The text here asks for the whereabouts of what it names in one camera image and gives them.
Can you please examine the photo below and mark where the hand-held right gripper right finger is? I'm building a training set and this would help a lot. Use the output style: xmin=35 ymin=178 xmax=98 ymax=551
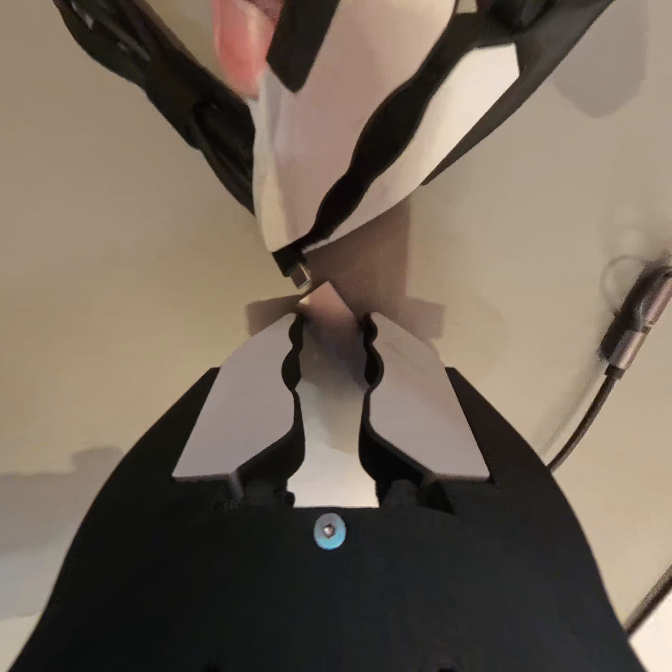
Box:
xmin=359 ymin=312 xmax=492 ymax=484

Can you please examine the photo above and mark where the person's left hand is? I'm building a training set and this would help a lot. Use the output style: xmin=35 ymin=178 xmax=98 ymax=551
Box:
xmin=212 ymin=0 xmax=287 ymax=102

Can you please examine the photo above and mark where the hub cable with grey plug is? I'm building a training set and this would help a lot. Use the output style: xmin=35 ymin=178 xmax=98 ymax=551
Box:
xmin=546 ymin=257 xmax=672 ymax=637

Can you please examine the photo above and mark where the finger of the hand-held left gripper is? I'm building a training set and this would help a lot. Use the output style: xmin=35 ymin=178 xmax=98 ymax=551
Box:
xmin=251 ymin=0 xmax=457 ymax=258
xmin=307 ymin=42 xmax=522 ymax=250

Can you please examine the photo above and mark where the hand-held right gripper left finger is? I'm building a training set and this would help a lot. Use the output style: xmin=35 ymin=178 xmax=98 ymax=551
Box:
xmin=172 ymin=313 xmax=308 ymax=497

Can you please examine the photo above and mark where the black usb-c cable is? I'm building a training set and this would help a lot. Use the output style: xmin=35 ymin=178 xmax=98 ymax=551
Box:
xmin=272 ymin=246 xmax=314 ymax=291

